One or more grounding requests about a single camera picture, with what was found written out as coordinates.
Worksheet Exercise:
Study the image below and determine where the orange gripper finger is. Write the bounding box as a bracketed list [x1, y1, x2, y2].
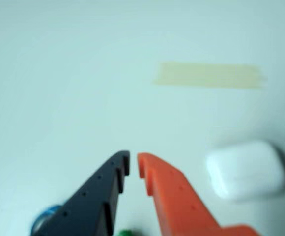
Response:
[137, 152, 261, 236]

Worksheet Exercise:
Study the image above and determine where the dark navy gripper finger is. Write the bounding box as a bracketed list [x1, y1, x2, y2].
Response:
[44, 150, 131, 236]

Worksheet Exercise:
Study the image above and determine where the blue round object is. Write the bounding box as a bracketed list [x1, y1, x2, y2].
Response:
[31, 203, 65, 236]

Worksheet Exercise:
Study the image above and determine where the white earbuds case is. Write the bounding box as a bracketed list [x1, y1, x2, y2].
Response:
[205, 139, 285, 200]

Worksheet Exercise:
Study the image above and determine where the long beige masking tape strip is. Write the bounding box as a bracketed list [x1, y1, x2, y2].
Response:
[152, 61, 269, 90]

